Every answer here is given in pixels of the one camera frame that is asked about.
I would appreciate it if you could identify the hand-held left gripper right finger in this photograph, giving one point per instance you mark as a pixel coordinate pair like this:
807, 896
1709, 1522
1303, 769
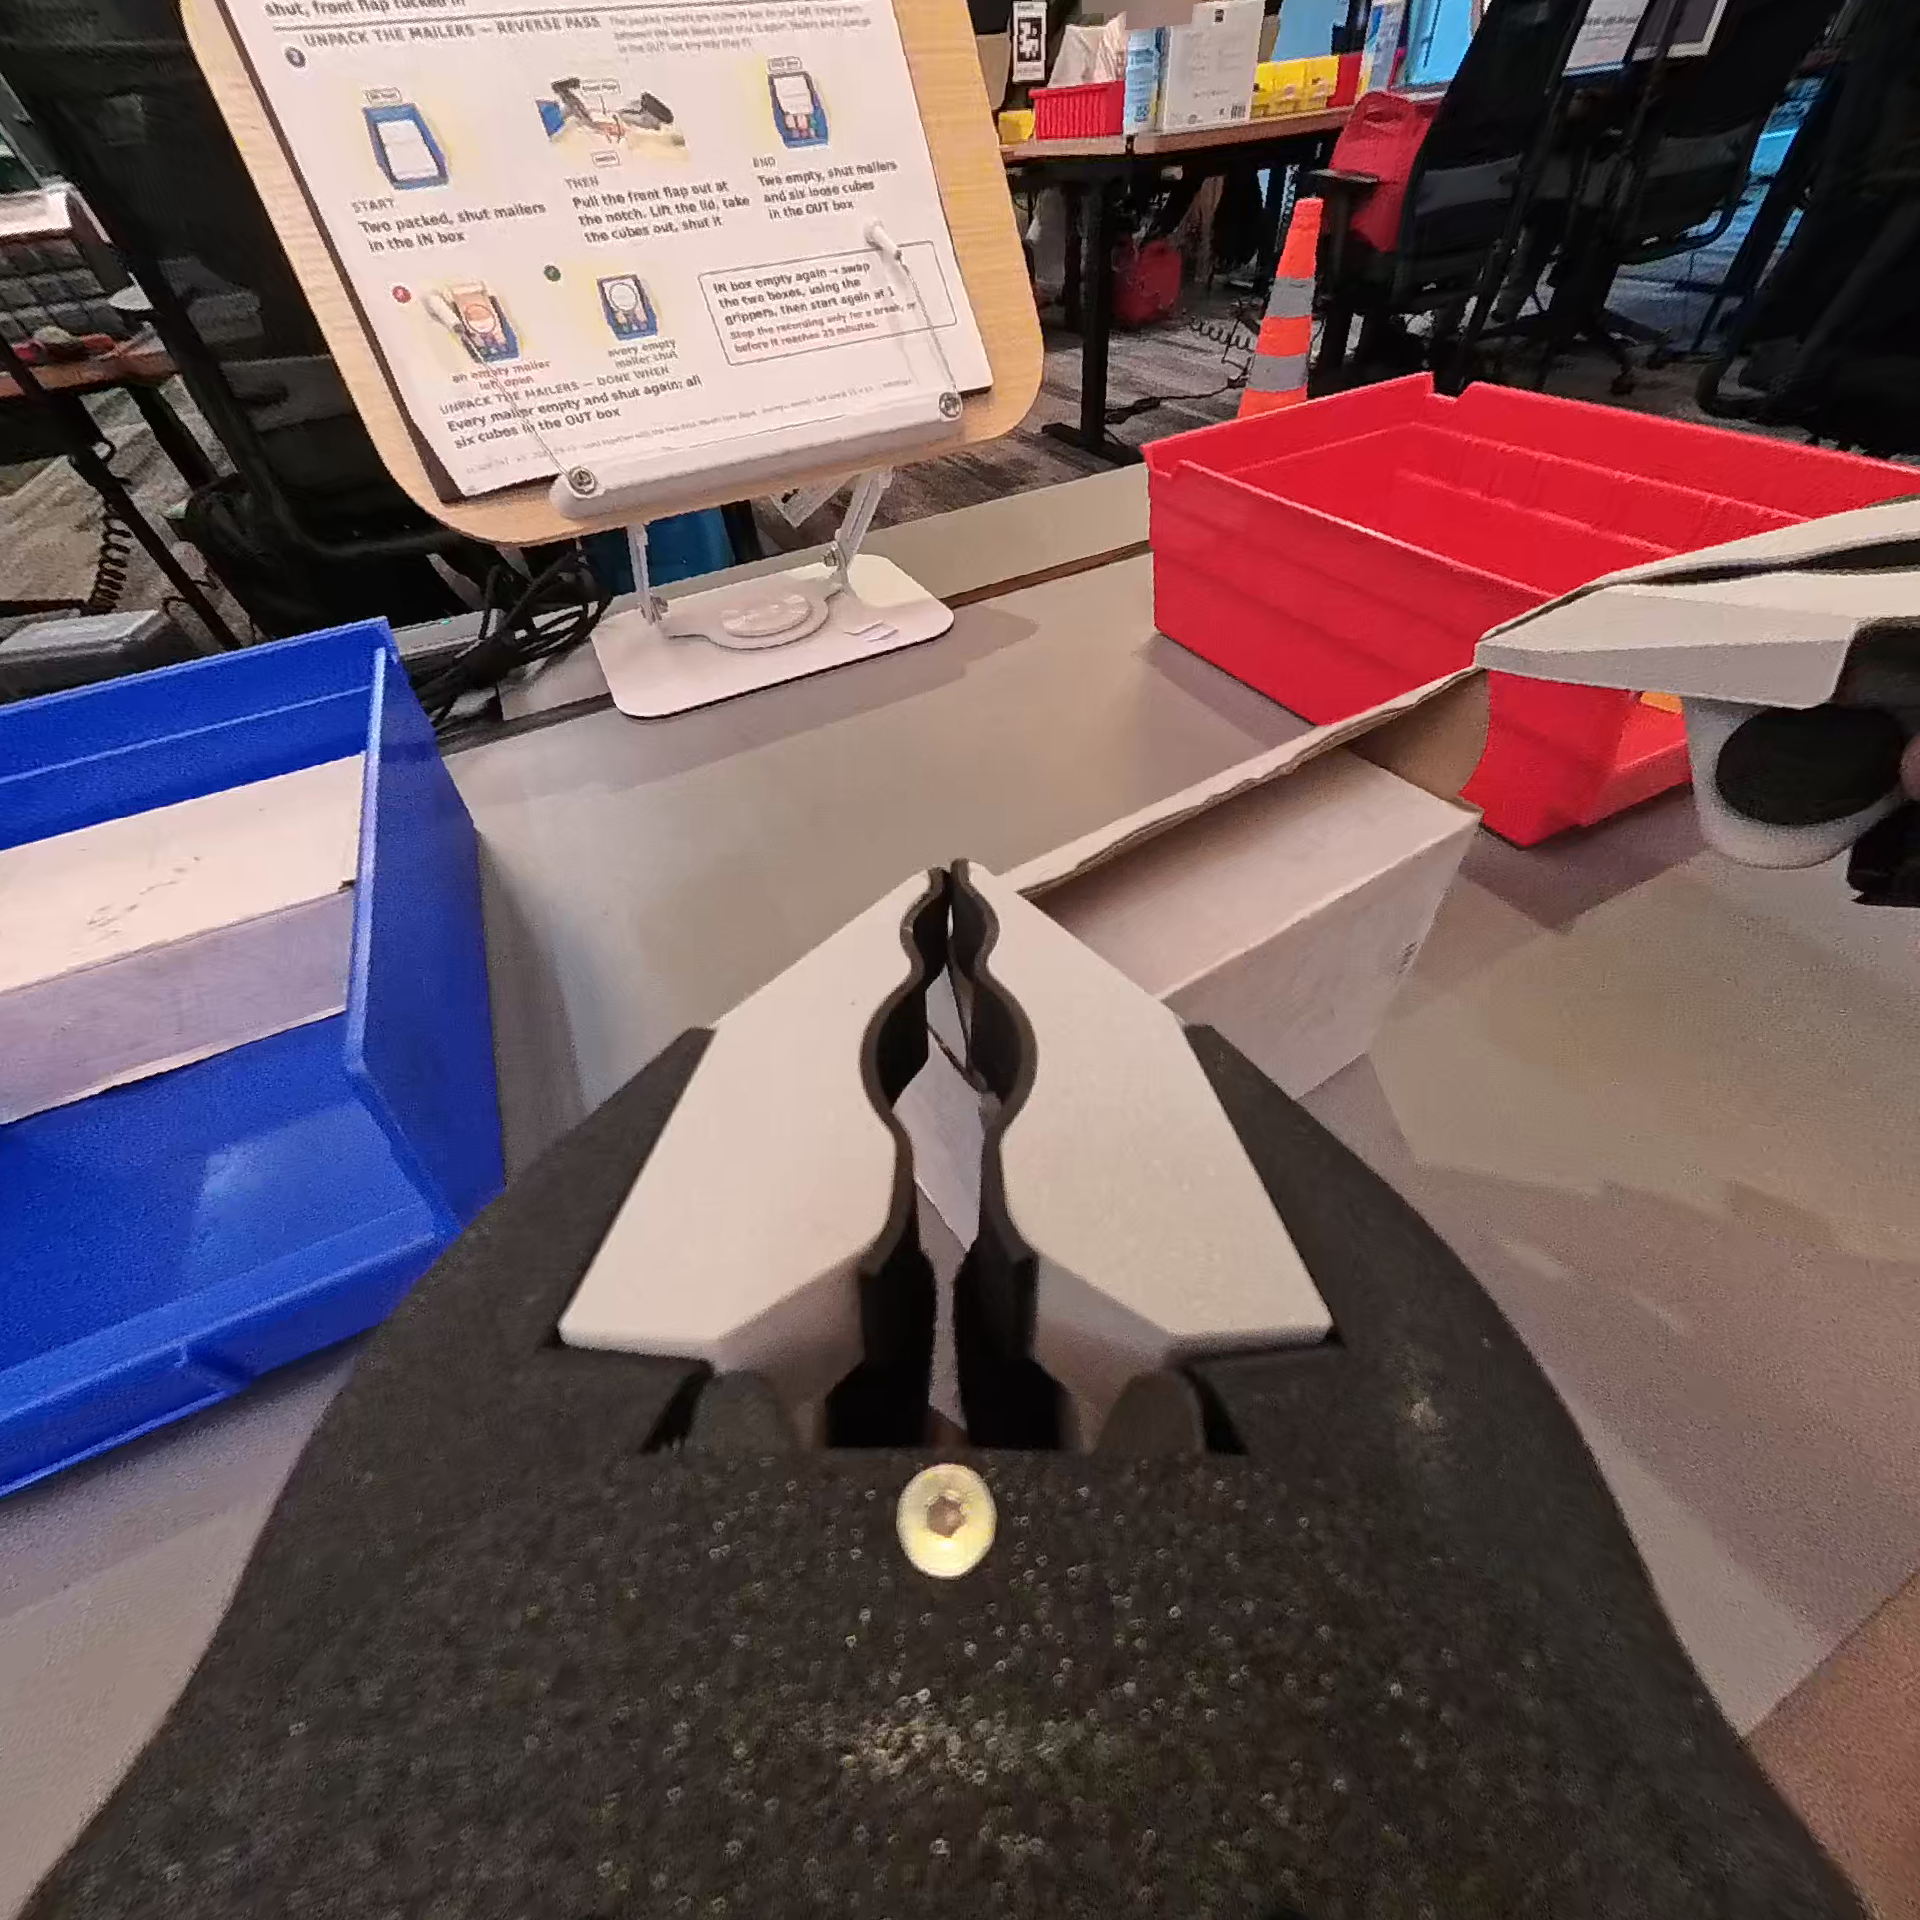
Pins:
1157, 1204

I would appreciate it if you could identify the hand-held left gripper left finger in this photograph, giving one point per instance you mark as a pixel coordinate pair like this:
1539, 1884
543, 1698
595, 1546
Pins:
735, 1204

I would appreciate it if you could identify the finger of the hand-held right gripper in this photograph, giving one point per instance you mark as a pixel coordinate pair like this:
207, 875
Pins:
1771, 537
1694, 646

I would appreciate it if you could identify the white cardboard mailer box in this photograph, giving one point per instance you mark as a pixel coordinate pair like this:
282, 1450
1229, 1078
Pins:
1290, 901
166, 901

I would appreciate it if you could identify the red plastic bin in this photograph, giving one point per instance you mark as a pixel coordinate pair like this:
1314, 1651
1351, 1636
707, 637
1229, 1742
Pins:
1351, 604

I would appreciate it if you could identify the blue plastic bin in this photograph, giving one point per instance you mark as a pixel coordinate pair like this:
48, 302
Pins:
226, 1246

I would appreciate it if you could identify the black office chair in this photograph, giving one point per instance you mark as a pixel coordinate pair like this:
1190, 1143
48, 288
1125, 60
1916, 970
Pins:
1502, 196

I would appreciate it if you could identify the orange traffic cone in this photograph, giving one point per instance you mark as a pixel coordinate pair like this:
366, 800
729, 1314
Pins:
1287, 329

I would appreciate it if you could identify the red jacket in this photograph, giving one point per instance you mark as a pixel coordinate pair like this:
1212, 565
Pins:
1379, 169

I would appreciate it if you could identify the red bag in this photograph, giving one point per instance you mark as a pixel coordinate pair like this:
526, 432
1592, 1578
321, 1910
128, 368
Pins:
1149, 288

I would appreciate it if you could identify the small yellow bin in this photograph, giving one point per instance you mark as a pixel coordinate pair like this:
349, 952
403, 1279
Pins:
1296, 85

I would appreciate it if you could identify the teal blue object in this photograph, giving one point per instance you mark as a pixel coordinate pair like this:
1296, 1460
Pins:
675, 543

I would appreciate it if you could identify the white carton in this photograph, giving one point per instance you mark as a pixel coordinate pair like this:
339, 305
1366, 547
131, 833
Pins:
1201, 74

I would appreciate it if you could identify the wooden background table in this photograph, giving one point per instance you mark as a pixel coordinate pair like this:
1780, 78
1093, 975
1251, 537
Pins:
1093, 151

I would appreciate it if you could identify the small red bin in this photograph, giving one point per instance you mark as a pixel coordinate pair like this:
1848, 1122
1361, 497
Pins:
1078, 111

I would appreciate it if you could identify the round table with instruction sheet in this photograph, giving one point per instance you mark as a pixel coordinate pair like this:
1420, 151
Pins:
960, 151

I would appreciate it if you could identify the printed instruction sheet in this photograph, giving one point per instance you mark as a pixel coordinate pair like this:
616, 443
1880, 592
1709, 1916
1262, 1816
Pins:
630, 302

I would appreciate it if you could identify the black keyboard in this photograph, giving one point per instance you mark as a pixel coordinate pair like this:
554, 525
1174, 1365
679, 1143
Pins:
51, 294

